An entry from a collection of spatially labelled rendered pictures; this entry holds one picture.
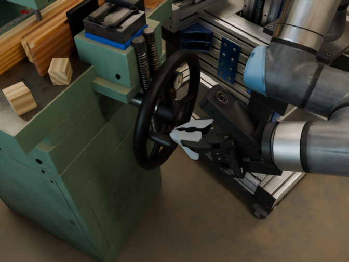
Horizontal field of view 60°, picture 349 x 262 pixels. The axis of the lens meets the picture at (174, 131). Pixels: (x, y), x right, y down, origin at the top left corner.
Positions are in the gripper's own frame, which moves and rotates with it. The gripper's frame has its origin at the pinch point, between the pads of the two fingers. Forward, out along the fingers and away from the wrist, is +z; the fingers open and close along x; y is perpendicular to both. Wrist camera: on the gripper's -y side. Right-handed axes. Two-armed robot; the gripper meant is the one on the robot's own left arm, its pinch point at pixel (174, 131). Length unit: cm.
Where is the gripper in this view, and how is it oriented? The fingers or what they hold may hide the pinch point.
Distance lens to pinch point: 58.7
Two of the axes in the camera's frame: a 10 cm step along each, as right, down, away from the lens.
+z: -7.6, -0.3, 6.5
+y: 4.0, 7.6, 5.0
